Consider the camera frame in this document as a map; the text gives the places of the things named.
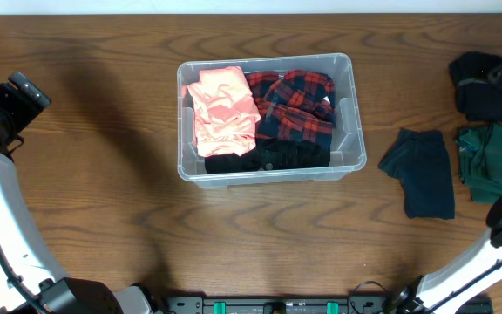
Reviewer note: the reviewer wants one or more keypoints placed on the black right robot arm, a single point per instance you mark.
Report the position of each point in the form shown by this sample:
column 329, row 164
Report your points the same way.
column 483, row 260

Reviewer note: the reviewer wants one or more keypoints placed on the black buttoned garment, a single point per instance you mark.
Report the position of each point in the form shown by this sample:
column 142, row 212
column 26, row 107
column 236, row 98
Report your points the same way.
column 268, row 155

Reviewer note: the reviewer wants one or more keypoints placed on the dark green garment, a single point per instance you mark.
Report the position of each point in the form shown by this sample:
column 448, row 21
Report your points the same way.
column 480, row 161

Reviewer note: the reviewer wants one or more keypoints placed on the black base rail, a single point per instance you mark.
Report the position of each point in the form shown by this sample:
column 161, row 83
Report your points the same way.
column 277, row 305

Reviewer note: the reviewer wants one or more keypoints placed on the pink garment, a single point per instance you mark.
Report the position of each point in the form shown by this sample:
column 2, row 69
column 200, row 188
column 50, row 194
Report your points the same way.
column 225, row 114

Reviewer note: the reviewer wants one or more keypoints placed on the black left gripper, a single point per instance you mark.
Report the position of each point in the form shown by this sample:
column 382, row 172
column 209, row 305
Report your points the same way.
column 28, row 88

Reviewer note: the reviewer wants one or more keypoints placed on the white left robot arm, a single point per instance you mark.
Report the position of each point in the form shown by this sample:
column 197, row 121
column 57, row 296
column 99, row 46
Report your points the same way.
column 31, row 278

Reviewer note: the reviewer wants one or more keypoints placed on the black garment with band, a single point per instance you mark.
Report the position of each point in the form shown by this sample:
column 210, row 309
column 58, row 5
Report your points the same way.
column 475, row 96

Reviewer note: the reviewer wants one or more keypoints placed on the dark navy garment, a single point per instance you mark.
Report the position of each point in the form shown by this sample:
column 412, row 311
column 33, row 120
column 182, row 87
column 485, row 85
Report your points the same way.
column 421, row 163

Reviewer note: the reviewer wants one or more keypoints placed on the clear plastic storage bin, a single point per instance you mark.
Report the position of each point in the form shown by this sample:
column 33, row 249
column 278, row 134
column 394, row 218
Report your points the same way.
column 347, row 154

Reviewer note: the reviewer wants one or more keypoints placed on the red navy plaid shirt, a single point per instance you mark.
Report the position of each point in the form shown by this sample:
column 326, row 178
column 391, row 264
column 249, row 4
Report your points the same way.
column 296, row 106

